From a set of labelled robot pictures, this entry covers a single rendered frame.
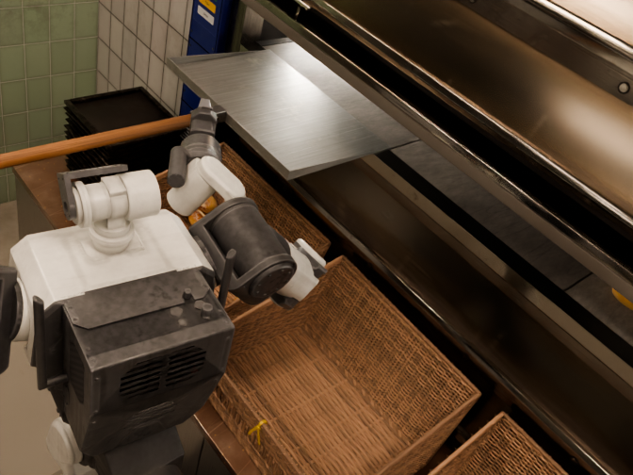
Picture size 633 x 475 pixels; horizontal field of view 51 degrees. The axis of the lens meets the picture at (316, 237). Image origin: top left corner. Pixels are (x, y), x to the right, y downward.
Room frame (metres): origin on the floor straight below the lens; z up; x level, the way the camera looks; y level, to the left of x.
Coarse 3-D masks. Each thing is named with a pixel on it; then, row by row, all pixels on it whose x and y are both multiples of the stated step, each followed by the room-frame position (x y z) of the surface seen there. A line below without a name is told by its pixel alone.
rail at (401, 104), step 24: (264, 0) 1.64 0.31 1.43; (288, 24) 1.57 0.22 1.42; (360, 72) 1.41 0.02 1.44; (384, 96) 1.35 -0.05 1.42; (456, 144) 1.22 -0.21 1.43; (480, 168) 1.18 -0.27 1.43; (528, 192) 1.12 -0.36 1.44; (552, 216) 1.07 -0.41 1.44; (576, 240) 1.03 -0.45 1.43; (624, 264) 0.99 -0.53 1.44
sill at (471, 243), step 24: (240, 48) 1.89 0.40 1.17; (384, 168) 1.48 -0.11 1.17; (408, 168) 1.50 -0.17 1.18; (408, 192) 1.43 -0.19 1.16; (432, 192) 1.42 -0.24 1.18; (432, 216) 1.37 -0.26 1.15; (456, 216) 1.35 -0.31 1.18; (480, 240) 1.29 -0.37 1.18; (504, 264) 1.23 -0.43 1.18; (528, 264) 1.26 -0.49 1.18; (528, 288) 1.19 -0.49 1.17; (552, 288) 1.19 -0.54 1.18; (552, 312) 1.14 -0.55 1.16; (576, 312) 1.14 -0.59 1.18; (576, 336) 1.10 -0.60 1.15; (600, 336) 1.08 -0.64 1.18; (600, 360) 1.06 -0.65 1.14; (624, 360) 1.04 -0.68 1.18
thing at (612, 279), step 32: (288, 0) 1.80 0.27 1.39; (288, 32) 1.56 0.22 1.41; (320, 32) 1.63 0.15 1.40; (384, 64) 1.60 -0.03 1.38; (416, 96) 1.46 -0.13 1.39; (416, 128) 1.28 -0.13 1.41; (448, 128) 1.34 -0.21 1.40; (448, 160) 1.22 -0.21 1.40; (512, 160) 1.32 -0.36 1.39; (544, 192) 1.21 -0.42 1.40; (544, 224) 1.07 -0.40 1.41; (576, 224) 1.12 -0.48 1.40; (608, 224) 1.19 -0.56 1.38; (576, 256) 1.02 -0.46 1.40
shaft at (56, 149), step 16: (128, 128) 1.25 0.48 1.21; (144, 128) 1.28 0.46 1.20; (160, 128) 1.30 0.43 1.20; (176, 128) 1.34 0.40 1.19; (48, 144) 1.11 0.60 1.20; (64, 144) 1.13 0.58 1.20; (80, 144) 1.15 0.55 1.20; (96, 144) 1.18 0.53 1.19; (0, 160) 1.02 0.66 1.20; (16, 160) 1.04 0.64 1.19; (32, 160) 1.07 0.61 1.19
